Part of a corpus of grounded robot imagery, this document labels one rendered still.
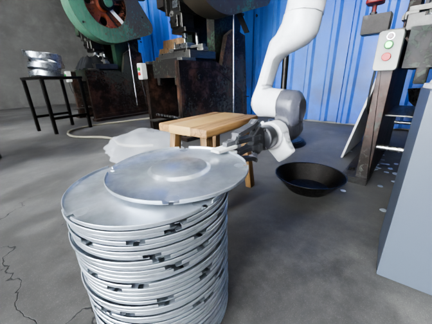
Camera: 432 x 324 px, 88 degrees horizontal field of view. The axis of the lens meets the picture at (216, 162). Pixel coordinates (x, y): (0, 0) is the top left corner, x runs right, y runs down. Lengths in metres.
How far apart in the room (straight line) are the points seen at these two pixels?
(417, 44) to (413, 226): 0.76
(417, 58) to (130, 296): 1.20
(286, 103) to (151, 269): 0.59
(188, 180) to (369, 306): 0.49
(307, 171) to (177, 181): 0.88
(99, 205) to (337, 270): 0.60
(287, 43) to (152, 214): 0.63
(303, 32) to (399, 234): 0.58
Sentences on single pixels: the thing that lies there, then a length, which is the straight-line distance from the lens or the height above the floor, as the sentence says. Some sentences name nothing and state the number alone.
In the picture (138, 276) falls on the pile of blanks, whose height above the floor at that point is 0.22.
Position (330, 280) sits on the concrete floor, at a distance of 0.69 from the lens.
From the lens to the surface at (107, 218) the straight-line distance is 0.36.
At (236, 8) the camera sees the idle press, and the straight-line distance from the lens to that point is 2.06.
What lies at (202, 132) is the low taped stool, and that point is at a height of 0.32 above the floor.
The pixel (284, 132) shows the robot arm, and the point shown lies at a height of 0.32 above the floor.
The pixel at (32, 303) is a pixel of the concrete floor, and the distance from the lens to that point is 0.75.
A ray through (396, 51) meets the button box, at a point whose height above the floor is 0.56.
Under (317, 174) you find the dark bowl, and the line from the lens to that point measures 1.20.
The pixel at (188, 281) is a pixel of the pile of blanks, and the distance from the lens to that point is 0.40.
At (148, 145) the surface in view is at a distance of 1.28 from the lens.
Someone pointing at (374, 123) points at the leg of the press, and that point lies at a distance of 1.18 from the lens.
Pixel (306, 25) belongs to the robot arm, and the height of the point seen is 0.61.
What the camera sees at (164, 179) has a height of 0.31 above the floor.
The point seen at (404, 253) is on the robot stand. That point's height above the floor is 0.09.
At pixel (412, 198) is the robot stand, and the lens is 0.64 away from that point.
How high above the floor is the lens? 0.48
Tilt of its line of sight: 21 degrees down
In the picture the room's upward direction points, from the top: 2 degrees counter-clockwise
